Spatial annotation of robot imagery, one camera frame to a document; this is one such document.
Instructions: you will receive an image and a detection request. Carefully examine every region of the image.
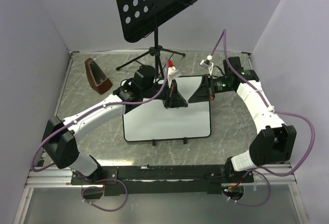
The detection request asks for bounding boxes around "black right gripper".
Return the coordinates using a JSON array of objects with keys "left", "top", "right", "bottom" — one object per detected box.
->
[{"left": 188, "top": 74, "right": 233, "bottom": 103}]

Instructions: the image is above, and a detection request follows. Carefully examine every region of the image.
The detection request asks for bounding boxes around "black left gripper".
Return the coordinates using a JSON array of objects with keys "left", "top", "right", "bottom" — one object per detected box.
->
[{"left": 142, "top": 78, "right": 188, "bottom": 109}]

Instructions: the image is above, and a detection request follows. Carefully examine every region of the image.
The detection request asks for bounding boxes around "white rectangular whiteboard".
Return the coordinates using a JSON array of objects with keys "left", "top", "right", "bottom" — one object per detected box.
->
[{"left": 122, "top": 75, "right": 212, "bottom": 143}]

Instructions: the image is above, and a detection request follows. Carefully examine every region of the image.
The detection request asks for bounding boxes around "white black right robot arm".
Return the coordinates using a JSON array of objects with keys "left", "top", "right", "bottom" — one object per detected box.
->
[{"left": 188, "top": 57, "right": 297, "bottom": 182}]

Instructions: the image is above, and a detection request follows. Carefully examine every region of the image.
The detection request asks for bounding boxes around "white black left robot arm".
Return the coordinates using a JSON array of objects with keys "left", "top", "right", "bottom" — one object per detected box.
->
[{"left": 43, "top": 64, "right": 188, "bottom": 184}]

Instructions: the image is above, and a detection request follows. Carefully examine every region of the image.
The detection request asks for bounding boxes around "black whiteboard easel stand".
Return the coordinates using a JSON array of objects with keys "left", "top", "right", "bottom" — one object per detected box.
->
[{"left": 151, "top": 137, "right": 188, "bottom": 146}]

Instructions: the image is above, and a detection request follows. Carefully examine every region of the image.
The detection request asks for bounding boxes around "brown wooden metronome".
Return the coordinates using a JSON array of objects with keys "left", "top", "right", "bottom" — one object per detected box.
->
[{"left": 85, "top": 58, "right": 113, "bottom": 95}]

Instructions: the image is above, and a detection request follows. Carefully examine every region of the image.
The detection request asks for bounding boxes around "black perforated music stand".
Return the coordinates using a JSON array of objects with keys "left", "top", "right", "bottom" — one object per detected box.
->
[{"left": 116, "top": 0, "right": 197, "bottom": 76}]

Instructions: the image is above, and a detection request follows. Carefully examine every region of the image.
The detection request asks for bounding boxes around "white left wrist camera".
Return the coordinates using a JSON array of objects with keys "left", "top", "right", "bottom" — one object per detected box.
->
[{"left": 167, "top": 59, "right": 182, "bottom": 87}]

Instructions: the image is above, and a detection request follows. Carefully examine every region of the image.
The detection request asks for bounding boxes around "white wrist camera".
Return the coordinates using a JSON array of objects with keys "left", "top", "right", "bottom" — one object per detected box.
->
[
  {"left": 200, "top": 55, "right": 214, "bottom": 76},
  {"left": 167, "top": 59, "right": 182, "bottom": 87}
]

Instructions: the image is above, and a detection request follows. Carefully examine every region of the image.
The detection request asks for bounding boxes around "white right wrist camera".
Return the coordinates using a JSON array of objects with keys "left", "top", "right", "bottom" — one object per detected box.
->
[{"left": 200, "top": 55, "right": 214, "bottom": 76}]

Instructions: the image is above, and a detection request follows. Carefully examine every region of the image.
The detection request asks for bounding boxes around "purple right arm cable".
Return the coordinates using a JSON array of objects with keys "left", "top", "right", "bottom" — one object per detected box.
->
[{"left": 210, "top": 28, "right": 316, "bottom": 207}]

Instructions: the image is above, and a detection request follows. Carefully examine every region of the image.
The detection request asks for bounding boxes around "aluminium frame rail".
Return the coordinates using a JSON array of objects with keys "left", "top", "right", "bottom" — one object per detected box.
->
[{"left": 14, "top": 51, "right": 75, "bottom": 224}]

